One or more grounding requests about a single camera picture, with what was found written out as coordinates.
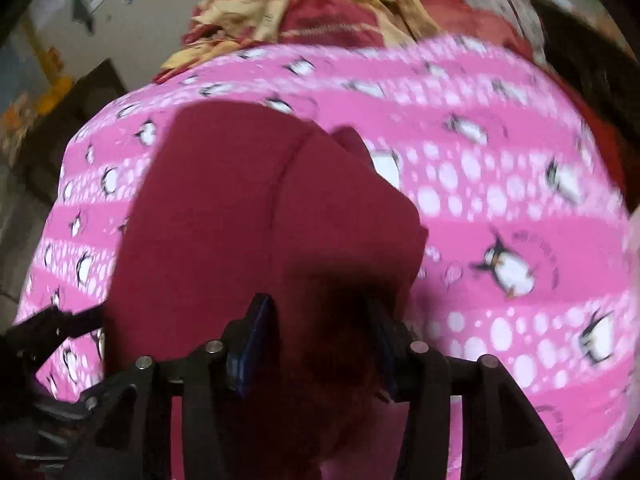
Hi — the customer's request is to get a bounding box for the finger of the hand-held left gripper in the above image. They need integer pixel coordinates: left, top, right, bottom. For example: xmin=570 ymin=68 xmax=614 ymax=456
xmin=5 ymin=304 xmax=108 ymax=356

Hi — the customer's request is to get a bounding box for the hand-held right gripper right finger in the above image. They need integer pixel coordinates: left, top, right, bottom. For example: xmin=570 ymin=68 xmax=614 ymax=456
xmin=367 ymin=300 xmax=576 ymax=480

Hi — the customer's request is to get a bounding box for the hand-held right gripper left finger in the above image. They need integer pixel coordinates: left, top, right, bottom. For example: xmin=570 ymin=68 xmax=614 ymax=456
xmin=65 ymin=294 xmax=277 ymax=480

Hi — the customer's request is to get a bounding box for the dark red small garment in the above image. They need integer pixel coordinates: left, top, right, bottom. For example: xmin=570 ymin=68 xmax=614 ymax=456
xmin=102 ymin=100 xmax=430 ymax=480

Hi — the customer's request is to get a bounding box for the pink penguin print blanket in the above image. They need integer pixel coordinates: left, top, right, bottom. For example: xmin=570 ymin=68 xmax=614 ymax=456
xmin=12 ymin=35 xmax=633 ymax=480

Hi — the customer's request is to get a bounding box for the dark wooden cabinet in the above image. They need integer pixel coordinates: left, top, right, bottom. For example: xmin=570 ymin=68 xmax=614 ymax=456
xmin=15 ymin=58 xmax=128 ymax=191

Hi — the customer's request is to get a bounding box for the yellow plastic basin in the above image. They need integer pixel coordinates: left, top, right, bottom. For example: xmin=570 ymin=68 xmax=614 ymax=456
xmin=37 ymin=72 xmax=73 ymax=113

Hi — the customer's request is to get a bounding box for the red and yellow blanket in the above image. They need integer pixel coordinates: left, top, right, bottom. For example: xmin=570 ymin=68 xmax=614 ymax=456
xmin=152 ymin=0 xmax=626 ymax=186

